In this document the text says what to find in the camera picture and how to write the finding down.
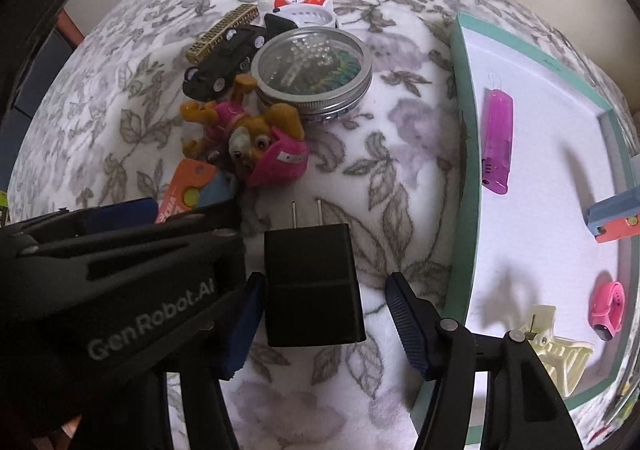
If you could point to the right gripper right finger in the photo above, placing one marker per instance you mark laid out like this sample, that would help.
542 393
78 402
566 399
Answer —
523 409

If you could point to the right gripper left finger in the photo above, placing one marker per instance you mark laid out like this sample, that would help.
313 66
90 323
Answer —
212 345

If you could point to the cream hair claw clip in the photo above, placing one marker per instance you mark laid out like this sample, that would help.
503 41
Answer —
564 359

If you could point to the orange blue carrot knife toy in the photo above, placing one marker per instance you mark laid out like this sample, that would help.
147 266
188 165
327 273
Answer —
195 184

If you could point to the black usb wall charger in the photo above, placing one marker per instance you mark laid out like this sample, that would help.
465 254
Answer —
313 295

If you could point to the orange blue toy gun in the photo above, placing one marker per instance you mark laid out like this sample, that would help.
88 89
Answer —
615 218

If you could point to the pink brown puppy figure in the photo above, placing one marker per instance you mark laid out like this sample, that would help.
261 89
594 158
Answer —
265 149

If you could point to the black toy car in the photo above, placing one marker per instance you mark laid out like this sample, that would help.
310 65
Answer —
213 76

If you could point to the purple translucent lighter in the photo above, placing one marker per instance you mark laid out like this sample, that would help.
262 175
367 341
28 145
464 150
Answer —
497 142

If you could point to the round tin of beads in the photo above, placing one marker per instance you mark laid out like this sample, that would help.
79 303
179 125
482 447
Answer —
323 72

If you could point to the red white glue tube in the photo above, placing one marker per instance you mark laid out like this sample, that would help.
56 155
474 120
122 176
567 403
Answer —
277 4

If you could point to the white smart watch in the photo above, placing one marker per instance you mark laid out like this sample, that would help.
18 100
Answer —
303 15

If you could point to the floral fleece blanket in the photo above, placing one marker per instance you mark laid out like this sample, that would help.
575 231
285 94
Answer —
108 130

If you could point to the teal white box tray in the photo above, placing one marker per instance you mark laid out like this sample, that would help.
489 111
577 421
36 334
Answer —
532 245

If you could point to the dark cabinet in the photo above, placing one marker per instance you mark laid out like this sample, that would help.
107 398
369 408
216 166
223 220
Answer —
27 26

